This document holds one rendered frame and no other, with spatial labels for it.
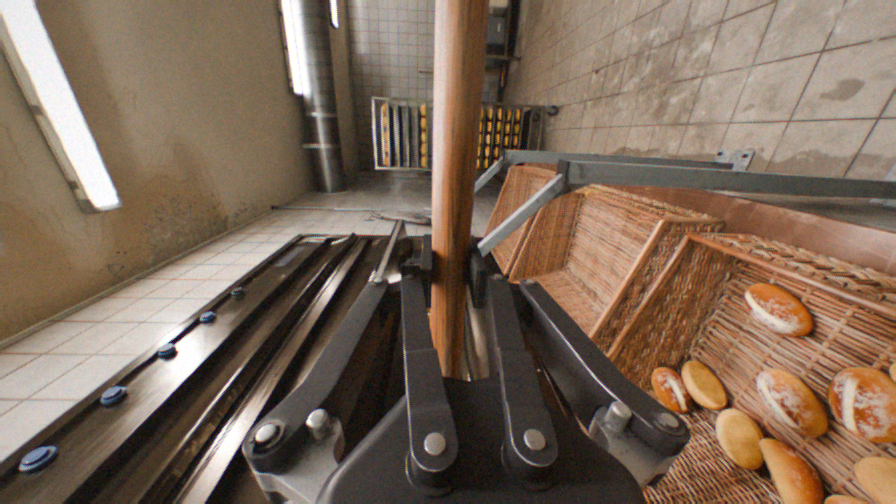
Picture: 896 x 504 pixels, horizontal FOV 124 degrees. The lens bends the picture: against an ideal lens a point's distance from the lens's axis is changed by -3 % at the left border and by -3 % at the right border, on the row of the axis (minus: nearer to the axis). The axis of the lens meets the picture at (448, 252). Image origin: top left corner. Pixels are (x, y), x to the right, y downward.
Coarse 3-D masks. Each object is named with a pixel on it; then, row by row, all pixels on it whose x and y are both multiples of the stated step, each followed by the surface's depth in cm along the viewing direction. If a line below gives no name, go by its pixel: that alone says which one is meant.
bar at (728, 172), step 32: (512, 160) 94; (544, 160) 95; (576, 160) 96; (608, 160) 96; (640, 160) 97; (672, 160) 97; (736, 160) 98; (544, 192) 52; (768, 192) 54; (800, 192) 54; (832, 192) 55; (864, 192) 55; (512, 224) 55
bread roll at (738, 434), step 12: (720, 420) 48; (732, 420) 46; (744, 420) 45; (720, 432) 47; (732, 432) 46; (744, 432) 45; (756, 432) 44; (720, 444) 47; (732, 444) 46; (744, 444) 45; (756, 444) 44; (732, 456) 45; (744, 456) 44; (756, 456) 44; (756, 468) 44
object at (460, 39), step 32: (448, 0) 13; (480, 0) 13; (448, 32) 14; (480, 32) 14; (448, 64) 14; (480, 64) 14; (448, 96) 15; (480, 96) 15; (448, 128) 15; (448, 160) 16; (448, 192) 17; (448, 224) 17; (448, 256) 18; (448, 288) 19; (448, 320) 21; (448, 352) 22
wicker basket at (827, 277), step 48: (720, 240) 45; (768, 240) 45; (672, 288) 52; (720, 288) 52; (816, 288) 30; (864, 288) 29; (624, 336) 55; (672, 336) 57; (720, 336) 53; (768, 336) 45; (816, 336) 39; (864, 336) 34; (816, 384) 39; (672, 480) 47; (720, 480) 45; (768, 480) 44
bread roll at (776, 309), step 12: (756, 288) 44; (768, 288) 43; (780, 288) 42; (744, 300) 45; (756, 300) 43; (768, 300) 42; (780, 300) 41; (792, 300) 40; (756, 312) 43; (768, 312) 41; (780, 312) 40; (792, 312) 40; (804, 312) 39; (768, 324) 42; (780, 324) 40; (792, 324) 39; (804, 324) 39
